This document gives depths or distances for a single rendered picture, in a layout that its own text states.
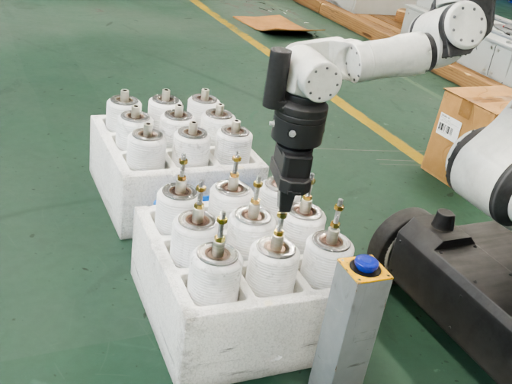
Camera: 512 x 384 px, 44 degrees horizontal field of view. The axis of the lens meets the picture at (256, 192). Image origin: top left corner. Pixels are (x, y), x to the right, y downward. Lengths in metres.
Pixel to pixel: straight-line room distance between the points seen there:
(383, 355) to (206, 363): 0.41
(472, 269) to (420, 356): 0.22
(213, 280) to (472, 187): 0.49
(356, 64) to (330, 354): 0.50
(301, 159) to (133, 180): 0.59
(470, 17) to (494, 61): 2.33
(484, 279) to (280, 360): 0.45
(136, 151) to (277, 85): 0.62
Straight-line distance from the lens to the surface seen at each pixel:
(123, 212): 1.58
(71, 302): 1.42
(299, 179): 1.07
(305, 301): 1.19
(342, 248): 1.23
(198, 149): 1.60
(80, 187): 1.86
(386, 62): 1.07
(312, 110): 1.03
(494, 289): 1.37
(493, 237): 1.62
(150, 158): 1.57
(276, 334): 1.22
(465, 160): 1.21
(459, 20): 1.10
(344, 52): 1.09
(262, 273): 1.17
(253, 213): 1.26
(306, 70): 0.98
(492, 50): 3.45
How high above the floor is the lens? 0.88
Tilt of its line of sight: 27 degrees down
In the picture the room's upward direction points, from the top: 9 degrees clockwise
